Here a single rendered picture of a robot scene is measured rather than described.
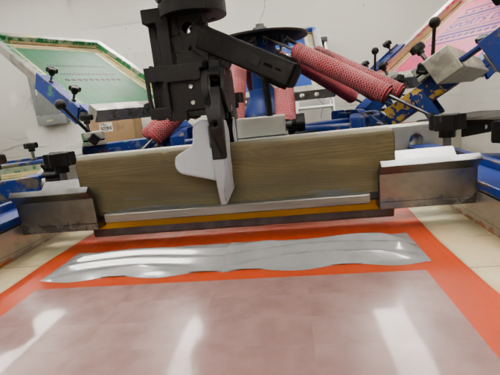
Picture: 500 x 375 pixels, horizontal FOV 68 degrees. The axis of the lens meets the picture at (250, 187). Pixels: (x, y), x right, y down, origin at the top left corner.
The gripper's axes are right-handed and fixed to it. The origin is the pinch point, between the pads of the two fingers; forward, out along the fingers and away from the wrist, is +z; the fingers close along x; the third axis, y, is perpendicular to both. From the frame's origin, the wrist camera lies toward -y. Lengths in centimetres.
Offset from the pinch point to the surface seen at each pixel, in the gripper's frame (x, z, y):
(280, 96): -51, -11, -5
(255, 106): -78, -9, 3
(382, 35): -412, -71, -116
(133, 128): -372, 1, 172
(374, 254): 10.2, 4.9, -13.5
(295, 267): 11.0, 5.2, -6.5
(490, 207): 5.3, 2.9, -25.4
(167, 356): 22.4, 5.3, 1.3
